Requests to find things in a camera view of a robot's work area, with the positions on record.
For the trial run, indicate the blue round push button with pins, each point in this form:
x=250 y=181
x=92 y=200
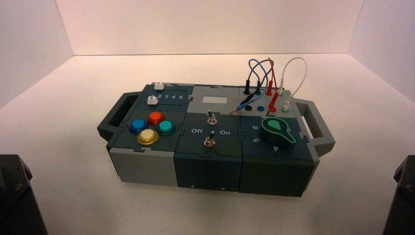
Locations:
x=138 y=125

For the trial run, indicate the green-edged dark rotary knob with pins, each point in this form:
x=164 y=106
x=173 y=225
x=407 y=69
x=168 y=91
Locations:
x=278 y=131

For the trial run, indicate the dark teal modular task box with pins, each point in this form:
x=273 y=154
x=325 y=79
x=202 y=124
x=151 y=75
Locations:
x=207 y=168

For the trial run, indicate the teal round push button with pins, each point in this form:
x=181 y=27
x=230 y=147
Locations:
x=166 y=127

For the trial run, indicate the white slider block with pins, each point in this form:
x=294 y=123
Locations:
x=159 y=86
x=152 y=100

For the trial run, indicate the orange round push button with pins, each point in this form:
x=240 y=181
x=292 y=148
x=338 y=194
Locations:
x=156 y=118

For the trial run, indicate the yellow round push button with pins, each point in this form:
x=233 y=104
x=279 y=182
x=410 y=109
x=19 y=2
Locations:
x=147 y=136

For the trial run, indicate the grey display screen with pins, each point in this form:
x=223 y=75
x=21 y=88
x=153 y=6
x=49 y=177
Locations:
x=214 y=99

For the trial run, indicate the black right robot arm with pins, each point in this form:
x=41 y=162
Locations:
x=402 y=201

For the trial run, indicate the metal toggle switch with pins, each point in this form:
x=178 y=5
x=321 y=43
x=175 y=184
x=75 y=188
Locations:
x=211 y=118
x=209 y=140

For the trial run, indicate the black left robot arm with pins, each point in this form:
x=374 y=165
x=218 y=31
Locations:
x=16 y=201

